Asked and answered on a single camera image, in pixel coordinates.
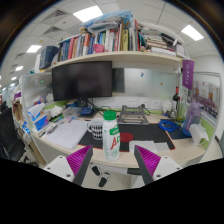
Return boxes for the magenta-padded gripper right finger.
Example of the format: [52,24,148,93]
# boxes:
[133,144,183,186]

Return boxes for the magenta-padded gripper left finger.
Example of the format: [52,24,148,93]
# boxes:
[43,144,94,187]

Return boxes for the white green-capped drink bottle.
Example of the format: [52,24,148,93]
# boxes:
[101,110,121,162]

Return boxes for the translucent purple water bottle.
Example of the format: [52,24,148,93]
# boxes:
[182,101,203,138]

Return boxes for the black slipper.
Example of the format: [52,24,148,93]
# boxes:
[98,171,111,188]
[90,164,102,177]

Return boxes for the black red-edged desk mat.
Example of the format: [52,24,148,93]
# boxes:
[78,123,176,153]

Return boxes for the open white notebook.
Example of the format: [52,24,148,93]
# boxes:
[44,119,90,150]

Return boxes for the flat round red coaster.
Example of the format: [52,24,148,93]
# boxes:
[119,132,135,144]

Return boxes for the grey metal laptop stand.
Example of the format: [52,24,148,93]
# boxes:
[117,104,150,126]

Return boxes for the clear plastic box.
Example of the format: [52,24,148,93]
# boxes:
[62,106,83,119]

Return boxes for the small blue electronic device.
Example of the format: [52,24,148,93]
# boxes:
[79,106,94,117]

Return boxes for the white crumpled cloth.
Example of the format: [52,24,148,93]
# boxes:
[49,104,64,118]

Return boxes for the blue tissue box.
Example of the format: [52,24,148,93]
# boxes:
[27,103,50,132]

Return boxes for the white round jar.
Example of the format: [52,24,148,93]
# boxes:
[161,100,173,114]

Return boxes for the white tissue pack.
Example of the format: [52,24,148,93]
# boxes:
[188,123,210,147]

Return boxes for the translucent green cup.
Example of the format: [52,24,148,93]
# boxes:
[176,99,186,122]

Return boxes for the dark wine bottle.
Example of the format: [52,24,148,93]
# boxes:
[172,85,181,103]

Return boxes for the black office chair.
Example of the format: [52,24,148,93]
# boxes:
[0,107,26,163]

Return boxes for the black computer monitor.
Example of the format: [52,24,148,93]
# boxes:
[51,60,114,108]

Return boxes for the purple hanging pennant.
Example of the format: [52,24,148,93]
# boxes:
[181,59,196,91]

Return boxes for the beige shelf with books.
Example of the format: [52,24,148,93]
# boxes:
[34,9,188,73]

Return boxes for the ceiling light panels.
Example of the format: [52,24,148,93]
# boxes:
[0,4,205,88]

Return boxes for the coiled blue cable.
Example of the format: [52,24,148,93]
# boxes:
[157,119,178,133]

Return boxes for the white wall power sockets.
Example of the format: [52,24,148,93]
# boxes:
[125,98,163,110]

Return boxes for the colourful wall poster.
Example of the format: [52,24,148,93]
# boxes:
[191,79,221,118]

